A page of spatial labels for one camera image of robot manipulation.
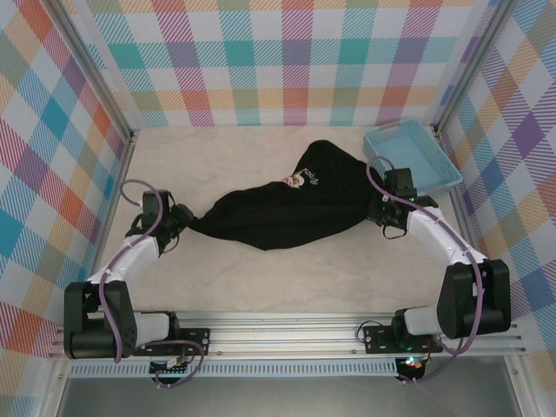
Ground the black t-shirt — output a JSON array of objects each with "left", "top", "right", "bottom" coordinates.
[{"left": 189, "top": 138, "right": 386, "bottom": 253}]

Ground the aluminium frame post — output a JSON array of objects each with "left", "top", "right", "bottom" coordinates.
[
  {"left": 432, "top": 0, "right": 518, "bottom": 140},
  {"left": 50, "top": 0, "right": 141, "bottom": 144}
]

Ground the light blue plastic basket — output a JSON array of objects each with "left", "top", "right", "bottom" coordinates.
[{"left": 362, "top": 119, "right": 464, "bottom": 195}]

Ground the grey metal panel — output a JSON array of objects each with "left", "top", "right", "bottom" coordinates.
[{"left": 56, "top": 375, "right": 522, "bottom": 417}]

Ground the slotted pale blue cable duct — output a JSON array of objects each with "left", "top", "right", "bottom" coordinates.
[{"left": 68, "top": 358, "right": 399, "bottom": 378}]

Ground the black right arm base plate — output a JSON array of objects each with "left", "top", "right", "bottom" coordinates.
[{"left": 362, "top": 323, "right": 444, "bottom": 355}]

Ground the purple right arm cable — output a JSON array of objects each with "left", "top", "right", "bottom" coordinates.
[{"left": 366, "top": 156, "right": 484, "bottom": 386}]

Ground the aluminium side rail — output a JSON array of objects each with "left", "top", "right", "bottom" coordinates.
[
  {"left": 434, "top": 129, "right": 499, "bottom": 321},
  {"left": 76, "top": 129, "right": 138, "bottom": 325}
]

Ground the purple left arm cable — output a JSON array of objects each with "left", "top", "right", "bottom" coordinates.
[{"left": 98, "top": 178, "right": 205, "bottom": 389}]

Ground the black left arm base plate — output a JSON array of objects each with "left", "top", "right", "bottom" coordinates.
[{"left": 131, "top": 328, "right": 212, "bottom": 358}]

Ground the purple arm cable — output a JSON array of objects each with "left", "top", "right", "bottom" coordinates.
[
  {"left": 98, "top": 178, "right": 205, "bottom": 389},
  {"left": 366, "top": 156, "right": 484, "bottom": 386}
]

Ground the aluminium mounting rail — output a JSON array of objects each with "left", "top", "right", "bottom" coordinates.
[{"left": 50, "top": 308, "right": 526, "bottom": 361}]

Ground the small circuit board with lights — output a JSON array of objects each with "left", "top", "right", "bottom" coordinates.
[{"left": 397, "top": 355, "right": 427, "bottom": 379}]

